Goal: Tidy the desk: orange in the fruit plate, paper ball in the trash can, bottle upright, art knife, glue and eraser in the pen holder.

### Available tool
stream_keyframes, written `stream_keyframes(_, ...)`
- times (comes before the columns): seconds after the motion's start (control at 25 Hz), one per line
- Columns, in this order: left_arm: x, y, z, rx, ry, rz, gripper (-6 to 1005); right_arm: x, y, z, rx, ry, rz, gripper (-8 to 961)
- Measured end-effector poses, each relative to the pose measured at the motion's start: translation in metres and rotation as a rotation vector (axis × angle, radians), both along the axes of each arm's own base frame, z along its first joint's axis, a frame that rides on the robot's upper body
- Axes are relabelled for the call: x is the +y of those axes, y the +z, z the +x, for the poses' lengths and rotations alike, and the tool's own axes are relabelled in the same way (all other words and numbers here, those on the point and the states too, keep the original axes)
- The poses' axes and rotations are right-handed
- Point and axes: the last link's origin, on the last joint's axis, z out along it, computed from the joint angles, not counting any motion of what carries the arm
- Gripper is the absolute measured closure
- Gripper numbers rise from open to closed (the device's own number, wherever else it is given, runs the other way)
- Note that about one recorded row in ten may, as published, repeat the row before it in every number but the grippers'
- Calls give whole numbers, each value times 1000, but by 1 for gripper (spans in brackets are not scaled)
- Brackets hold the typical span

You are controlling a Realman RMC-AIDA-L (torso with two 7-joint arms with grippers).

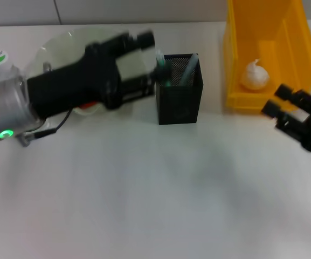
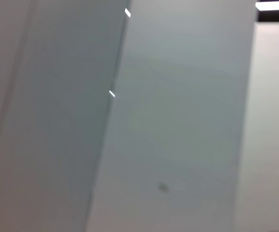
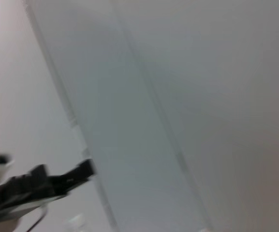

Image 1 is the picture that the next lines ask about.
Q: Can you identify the white paper ball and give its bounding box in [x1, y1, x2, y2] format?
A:
[240, 58, 271, 90]

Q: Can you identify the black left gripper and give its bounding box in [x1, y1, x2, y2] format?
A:
[26, 30, 156, 119]

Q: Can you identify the grey transparent pen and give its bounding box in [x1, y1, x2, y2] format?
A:
[178, 53, 199, 86]

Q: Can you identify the left gripper cable with connector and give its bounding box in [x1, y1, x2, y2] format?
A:
[17, 62, 74, 148]

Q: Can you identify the black mesh pen holder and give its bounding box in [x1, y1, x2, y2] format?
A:
[156, 53, 204, 126]

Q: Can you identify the green pen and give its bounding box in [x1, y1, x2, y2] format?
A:
[155, 49, 172, 88]

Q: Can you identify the pale green glass fruit plate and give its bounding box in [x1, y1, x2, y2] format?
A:
[23, 26, 151, 117]

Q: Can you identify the yellow plastic bin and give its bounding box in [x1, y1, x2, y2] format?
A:
[222, 0, 311, 114]

